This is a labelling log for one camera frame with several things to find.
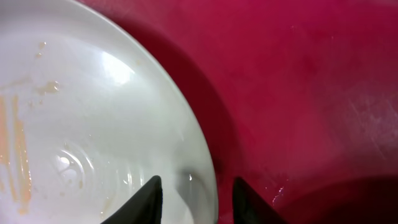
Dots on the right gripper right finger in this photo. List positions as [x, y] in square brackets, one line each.
[250, 208]

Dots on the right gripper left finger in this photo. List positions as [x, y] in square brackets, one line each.
[144, 207]

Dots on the white round plate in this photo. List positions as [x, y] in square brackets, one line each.
[88, 117]

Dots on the red plastic tray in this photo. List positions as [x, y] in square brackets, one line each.
[298, 98]

